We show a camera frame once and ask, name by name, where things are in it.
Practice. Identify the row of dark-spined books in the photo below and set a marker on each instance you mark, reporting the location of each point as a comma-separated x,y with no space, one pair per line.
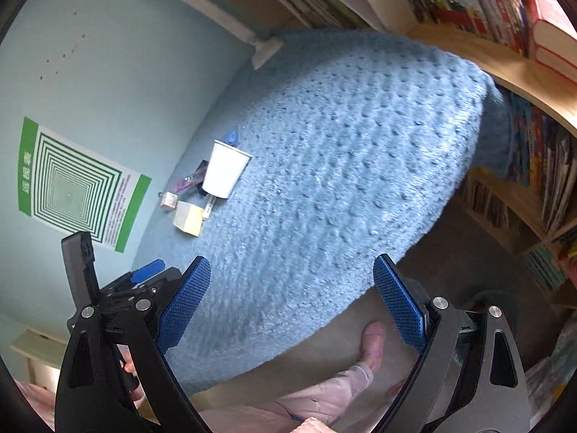
541,162

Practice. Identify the wooden bookshelf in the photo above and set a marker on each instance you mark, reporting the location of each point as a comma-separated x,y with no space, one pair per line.
509,65

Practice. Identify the light wooden cabinet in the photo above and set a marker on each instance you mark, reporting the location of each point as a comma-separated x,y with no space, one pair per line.
38,352

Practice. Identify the pale yellow box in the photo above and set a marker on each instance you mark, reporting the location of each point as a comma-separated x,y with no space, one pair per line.
188,218

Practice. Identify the thick red book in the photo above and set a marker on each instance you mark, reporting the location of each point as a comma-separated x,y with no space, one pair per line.
552,31

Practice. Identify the white toothbrush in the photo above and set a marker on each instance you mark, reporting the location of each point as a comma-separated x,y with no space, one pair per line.
208,208

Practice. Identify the small blue plastic piece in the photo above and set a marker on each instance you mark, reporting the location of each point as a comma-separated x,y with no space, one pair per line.
231,137

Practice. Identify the person's leg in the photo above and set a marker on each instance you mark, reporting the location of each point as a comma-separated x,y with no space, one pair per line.
315,397

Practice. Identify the green striped wall poster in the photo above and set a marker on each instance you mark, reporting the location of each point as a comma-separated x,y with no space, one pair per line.
74,185

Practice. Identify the white paper cup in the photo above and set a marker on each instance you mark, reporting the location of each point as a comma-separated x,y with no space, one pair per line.
223,169

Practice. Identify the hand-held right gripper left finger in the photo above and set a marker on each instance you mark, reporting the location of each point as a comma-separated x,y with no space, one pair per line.
185,302

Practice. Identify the stack of blue books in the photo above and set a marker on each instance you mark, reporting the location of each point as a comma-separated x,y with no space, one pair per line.
543,268

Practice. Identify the small pink box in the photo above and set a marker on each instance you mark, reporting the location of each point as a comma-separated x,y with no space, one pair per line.
169,200

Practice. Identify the clear plastic bag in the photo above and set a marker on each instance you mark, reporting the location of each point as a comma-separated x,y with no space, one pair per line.
552,370

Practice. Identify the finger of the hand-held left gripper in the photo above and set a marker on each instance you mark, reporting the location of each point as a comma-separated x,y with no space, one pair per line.
146,270
80,266

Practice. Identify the blue knitted blanket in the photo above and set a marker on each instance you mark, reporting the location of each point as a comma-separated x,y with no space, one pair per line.
338,167

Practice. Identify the purple green toothbrush package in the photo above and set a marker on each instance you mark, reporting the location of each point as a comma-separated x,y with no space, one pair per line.
189,182

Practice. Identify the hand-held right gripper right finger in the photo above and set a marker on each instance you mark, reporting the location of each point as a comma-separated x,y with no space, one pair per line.
399,302

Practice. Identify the person's left hand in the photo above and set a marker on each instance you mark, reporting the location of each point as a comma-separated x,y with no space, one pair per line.
129,365

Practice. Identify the white bar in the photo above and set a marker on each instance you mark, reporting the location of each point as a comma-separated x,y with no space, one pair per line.
225,18

